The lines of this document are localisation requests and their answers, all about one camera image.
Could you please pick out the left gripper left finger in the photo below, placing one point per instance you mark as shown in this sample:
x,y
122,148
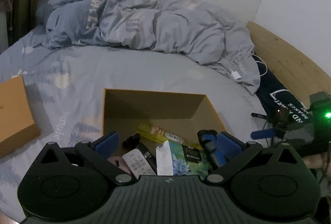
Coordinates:
x,y
96,155

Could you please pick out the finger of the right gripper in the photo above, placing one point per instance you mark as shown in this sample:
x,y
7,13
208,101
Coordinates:
x,y
263,134

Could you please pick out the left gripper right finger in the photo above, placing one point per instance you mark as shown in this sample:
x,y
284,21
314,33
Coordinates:
x,y
242,159

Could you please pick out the green tissue pack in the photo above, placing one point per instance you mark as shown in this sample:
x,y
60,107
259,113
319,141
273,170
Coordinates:
x,y
175,159

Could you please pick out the orange box lid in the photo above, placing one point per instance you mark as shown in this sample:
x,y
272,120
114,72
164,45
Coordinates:
x,y
17,125

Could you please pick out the black blue small object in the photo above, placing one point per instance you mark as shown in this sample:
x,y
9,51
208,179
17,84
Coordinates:
x,y
208,141

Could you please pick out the small black usb device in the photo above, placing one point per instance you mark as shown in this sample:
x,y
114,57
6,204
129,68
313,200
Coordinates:
x,y
261,116

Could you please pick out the black printed garment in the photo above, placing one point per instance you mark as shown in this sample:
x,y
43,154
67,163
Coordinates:
x,y
282,108

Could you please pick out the white remote control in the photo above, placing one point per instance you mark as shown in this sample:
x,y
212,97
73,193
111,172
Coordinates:
x,y
138,164

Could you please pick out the wooden headboard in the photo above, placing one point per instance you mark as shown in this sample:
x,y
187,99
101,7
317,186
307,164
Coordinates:
x,y
298,73

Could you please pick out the open orange cardboard box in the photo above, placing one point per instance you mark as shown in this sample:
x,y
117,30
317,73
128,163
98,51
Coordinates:
x,y
181,114

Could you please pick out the grey blue crumpled duvet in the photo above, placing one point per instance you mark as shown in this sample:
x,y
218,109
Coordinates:
x,y
203,32

